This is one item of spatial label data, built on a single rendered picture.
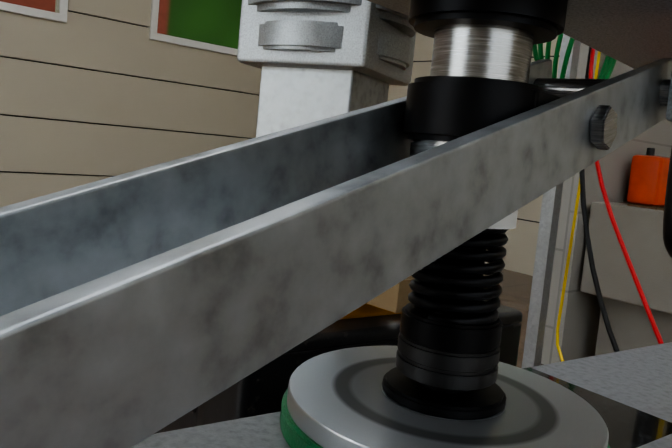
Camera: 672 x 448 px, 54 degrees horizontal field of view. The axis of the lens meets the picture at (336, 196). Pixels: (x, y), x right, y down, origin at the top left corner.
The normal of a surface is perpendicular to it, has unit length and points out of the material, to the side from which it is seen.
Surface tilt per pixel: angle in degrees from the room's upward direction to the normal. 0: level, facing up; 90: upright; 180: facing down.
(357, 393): 0
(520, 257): 90
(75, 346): 90
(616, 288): 90
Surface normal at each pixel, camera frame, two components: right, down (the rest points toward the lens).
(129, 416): 0.75, 0.12
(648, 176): -0.74, -0.02
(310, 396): 0.10, -0.99
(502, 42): 0.17, 0.09
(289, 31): -0.44, 0.03
